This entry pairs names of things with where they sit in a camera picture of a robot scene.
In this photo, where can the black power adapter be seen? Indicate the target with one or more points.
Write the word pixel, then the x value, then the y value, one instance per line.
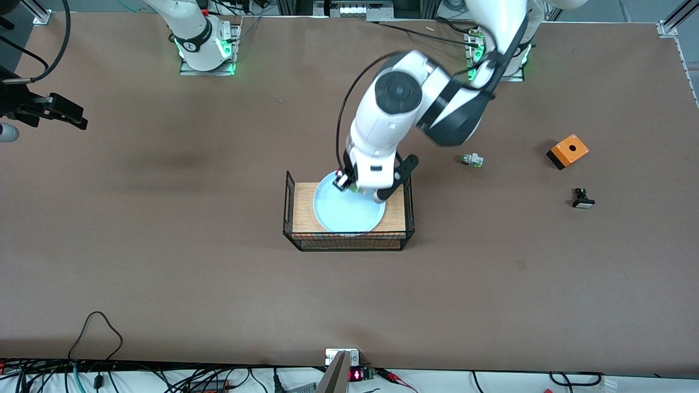
pixel 210 386

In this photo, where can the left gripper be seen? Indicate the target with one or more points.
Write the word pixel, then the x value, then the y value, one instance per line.
pixel 345 173

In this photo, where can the white power strip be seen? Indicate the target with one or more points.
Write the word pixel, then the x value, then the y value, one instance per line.
pixel 363 9

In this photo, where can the wooden board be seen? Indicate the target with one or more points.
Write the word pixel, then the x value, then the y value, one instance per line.
pixel 303 213

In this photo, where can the red digit display module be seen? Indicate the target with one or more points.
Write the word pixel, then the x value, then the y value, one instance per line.
pixel 356 375

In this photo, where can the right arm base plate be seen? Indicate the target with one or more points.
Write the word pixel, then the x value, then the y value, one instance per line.
pixel 191 71

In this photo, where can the orange button box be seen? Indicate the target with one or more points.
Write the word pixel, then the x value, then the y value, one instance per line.
pixel 579 154

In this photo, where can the black white-capped push button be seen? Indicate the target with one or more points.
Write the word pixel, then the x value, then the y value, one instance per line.
pixel 583 203

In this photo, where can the white mount bracket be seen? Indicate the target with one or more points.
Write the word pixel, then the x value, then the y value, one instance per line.
pixel 330 357

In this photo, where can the light blue plate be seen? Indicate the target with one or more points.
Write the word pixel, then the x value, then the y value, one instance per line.
pixel 344 215

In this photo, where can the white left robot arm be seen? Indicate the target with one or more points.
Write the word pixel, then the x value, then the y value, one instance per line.
pixel 398 93

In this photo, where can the red clip leads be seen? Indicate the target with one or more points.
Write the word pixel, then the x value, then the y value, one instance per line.
pixel 393 375

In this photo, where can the aluminium frame profile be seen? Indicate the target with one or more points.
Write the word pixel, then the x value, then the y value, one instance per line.
pixel 41 13
pixel 677 19

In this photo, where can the red push button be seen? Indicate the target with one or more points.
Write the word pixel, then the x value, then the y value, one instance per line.
pixel 345 183

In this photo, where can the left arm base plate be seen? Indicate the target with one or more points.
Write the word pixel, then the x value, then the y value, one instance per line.
pixel 519 78

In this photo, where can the green push button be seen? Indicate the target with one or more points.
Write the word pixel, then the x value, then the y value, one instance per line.
pixel 474 160

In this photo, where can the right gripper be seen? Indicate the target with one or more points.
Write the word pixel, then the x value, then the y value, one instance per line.
pixel 16 103

